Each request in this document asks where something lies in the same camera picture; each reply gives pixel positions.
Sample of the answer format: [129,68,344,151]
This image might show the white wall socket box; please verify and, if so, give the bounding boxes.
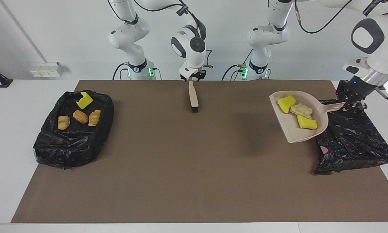
[30,62,64,78]

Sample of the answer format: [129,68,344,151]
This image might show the striped toy croissant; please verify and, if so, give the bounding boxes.
[289,103,313,118]

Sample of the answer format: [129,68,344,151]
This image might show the beige hand brush black bristles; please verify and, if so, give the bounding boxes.
[188,80,199,113]

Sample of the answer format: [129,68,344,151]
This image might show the pink bin with black bag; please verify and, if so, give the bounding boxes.
[314,99,388,175]

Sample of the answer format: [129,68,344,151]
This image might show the black table clamp stand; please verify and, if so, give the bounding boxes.
[0,61,13,88]

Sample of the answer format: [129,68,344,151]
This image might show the yellow and green sponge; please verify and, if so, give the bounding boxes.
[76,92,94,110]

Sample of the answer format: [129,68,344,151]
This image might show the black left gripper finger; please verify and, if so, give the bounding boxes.
[349,97,368,112]
[336,81,351,103]

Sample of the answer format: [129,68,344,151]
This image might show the black base power cable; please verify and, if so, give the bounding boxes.
[112,62,130,81]
[221,50,253,81]

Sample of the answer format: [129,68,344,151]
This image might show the beige plastic dustpan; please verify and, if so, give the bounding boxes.
[269,91,346,144]

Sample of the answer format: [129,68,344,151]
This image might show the pale toy pastry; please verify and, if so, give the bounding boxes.
[58,115,71,130]
[88,109,102,127]

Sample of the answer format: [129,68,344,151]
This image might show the bin lined with black bag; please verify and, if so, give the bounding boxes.
[33,90,114,169]

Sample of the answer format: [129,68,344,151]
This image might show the brown table mat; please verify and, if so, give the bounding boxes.
[11,80,388,224]

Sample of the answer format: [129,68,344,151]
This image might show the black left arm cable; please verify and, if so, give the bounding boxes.
[294,0,356,34]

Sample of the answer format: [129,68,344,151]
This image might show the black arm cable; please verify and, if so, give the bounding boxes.
[133,0,214,70]
[294,0,356,34]

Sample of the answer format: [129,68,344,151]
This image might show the brown toy bread roll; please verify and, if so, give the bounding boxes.
[72,110,89,124]

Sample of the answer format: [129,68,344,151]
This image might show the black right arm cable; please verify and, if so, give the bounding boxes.
[133,0,214,70]

